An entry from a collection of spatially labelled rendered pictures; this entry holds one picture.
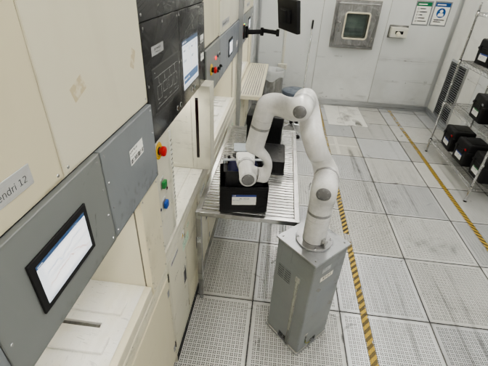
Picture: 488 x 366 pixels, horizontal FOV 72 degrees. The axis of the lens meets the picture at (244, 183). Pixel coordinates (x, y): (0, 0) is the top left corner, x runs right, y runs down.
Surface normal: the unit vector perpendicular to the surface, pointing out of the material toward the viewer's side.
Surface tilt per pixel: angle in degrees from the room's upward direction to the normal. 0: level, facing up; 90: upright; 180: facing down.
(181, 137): 90
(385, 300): 0
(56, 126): 90
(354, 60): 90
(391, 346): 0
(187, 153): 90
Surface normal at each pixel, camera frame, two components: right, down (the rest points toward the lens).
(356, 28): -0.11, 0.53
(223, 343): 0.04, -0.84
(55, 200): 0.99, 0.10
